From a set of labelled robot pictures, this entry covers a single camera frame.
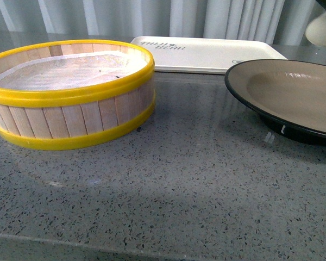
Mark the white mesh steamer liner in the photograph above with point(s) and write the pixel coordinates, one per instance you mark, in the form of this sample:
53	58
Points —
71	71

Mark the tan plate with black rim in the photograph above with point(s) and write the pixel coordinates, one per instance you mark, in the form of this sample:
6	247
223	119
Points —
289	96

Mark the yellow rimmed wooden steamer basket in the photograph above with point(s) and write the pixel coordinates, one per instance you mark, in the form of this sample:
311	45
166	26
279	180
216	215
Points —
80	117

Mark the cream rectangular serving tray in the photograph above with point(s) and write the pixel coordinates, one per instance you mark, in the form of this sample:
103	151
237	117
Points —
200	55

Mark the white steamed bun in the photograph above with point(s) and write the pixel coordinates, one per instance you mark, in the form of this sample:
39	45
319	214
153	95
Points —
316	31

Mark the grey pleated curtain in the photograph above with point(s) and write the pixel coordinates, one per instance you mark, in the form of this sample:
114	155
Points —
272	22

